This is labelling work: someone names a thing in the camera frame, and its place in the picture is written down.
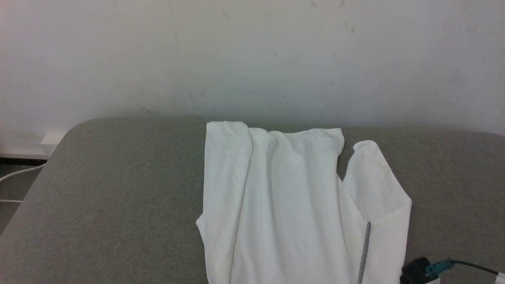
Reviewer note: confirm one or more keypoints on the white long-sleeve garment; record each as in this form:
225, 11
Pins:
296, 205

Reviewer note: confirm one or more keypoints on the grey fabric upholstered sofa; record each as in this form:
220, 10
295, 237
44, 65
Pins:
118, 217

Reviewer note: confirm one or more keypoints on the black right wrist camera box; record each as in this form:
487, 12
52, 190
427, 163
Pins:
414, 272

